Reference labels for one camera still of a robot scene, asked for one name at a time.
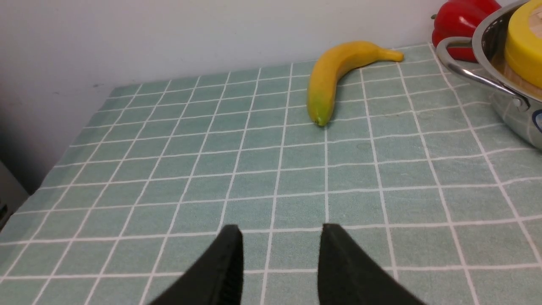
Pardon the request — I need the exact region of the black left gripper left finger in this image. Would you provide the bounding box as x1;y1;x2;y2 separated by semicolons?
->
151;225;244;305

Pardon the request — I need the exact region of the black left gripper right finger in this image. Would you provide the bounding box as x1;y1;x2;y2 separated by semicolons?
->
318;223;424;305

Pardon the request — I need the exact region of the woven bamboo steamer lid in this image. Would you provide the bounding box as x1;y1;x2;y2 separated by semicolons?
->
504;0;542;88

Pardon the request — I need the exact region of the yellow-rimmed bamboo steamer basket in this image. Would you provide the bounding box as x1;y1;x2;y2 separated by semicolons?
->
490;55;542;102

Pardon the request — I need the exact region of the stainless steel pot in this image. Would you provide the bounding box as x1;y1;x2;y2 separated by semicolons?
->
436;0;542;149

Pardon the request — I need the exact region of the green checkered tablecloth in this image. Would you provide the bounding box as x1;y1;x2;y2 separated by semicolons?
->
0;45;541;305

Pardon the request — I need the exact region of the yellow banana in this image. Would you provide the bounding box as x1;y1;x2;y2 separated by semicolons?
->
306;41;404;127

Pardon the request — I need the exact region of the red bell pepper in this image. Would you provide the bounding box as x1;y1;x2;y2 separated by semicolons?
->
431;0;502;47

